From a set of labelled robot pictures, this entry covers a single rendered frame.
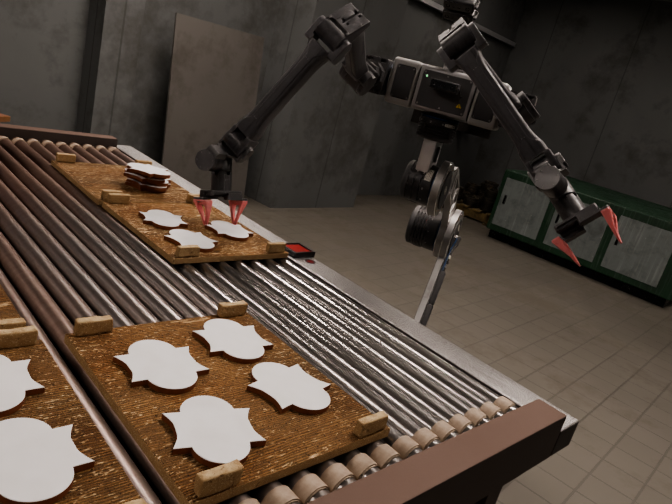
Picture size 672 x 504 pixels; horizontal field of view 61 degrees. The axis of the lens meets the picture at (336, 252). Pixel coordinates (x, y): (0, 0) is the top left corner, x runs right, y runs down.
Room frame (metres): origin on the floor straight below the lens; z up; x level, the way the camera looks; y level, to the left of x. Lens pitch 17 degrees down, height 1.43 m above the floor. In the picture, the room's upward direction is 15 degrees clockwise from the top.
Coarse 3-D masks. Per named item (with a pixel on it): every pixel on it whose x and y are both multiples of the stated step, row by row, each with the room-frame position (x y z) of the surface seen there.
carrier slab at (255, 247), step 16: (112, 208) 1.48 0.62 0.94; (128, 208) 1.51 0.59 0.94; (144, 208) 1.55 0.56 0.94; (160, 208) 1.59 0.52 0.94; (176, 208) 1.63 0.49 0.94; (192, 208) 1.67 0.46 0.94; (128, 224) 1.40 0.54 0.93; (144, 224) 1.42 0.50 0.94; (192, 224) 1.52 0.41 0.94; (208, 224) 1.56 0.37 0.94; (240, 224) 1.64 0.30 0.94; (144, 240) 1.33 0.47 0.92; (160, 240) 1.33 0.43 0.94; (224, 240) 1.46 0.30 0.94; (256, 240) 1.53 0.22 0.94; (176, 256) 1.25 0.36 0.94; (192, 256) 1.28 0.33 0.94; (208, 256) 1.31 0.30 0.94; (224, 256) 1.34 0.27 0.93; (240, 256) 1.38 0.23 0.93; (256, 256) 1.41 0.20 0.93; (272, 256) 1.45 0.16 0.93
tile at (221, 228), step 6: (216, 222) 1.56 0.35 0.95; (222, 222) 1.57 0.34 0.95; (228, 222) 1.59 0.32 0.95; (210, 228) 1.51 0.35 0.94; (216, 228) 1.50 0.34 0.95; (222, 228) 1.52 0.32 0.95; (228, 228) 1.53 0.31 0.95; (234, 228) 1.55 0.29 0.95; (240, 228) 1.56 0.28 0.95; (216, 234) 1.49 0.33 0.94; (222, 234) 1.48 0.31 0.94; (228, 234) 1.48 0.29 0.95; (234, 234) 1.49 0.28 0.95; (240, 234) 1.51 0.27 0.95; (246, 234) 1.52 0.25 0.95; (252, 234) 1.55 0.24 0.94; (234, 240) 1.48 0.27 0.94; (240, 240) 1.48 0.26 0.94; (246, 240) 1.50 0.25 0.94
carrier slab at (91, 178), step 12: (60, 168) 1.74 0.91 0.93; (72, 168) 1.76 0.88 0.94; (84, 168) 1.80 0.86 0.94; (96, 168) 1.84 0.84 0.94; (108, 168) 1.88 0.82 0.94; (120, 168) 1.92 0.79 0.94; (72, 180) 1.66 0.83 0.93; (84, 180) 1.67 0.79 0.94; (96, 180) 1.70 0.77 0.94; (108, 180) 1.74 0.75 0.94; (120, 180) 1.77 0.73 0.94; (84, 192) 1.59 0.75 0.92; (96, 192) 1.58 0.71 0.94; (132, 192) 1.67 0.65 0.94; (144, 192) 1.71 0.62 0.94; (168, 192) 1.78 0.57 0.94; (180, 192) 1.82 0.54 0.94
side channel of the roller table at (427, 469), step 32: (512, 416) 0.89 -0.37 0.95; (544, 416) 0.92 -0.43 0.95; (448, 448) 0.75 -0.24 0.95; (480, 448) 0.77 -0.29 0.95; (512, 448) 0.80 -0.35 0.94; (544, 448) 0.91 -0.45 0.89; (384, 480) 0.64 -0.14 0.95; (416, 480) 0.65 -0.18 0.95; (448, 480) 0.67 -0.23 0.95; (480, 480) 0.75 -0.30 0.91
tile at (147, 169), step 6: (132, 168) 1.69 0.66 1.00; (138, 168) 1.71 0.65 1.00; (144, 168) 1.73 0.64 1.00; (150, 168) 1.75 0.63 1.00; (156, 168) 1.77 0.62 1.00; (144, 174) 1.69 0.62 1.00; (150, 174) 1.68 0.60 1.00; (156, 174) 1.70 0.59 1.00; (162, 174) 1.71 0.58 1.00; (168, 174) 1.73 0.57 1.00
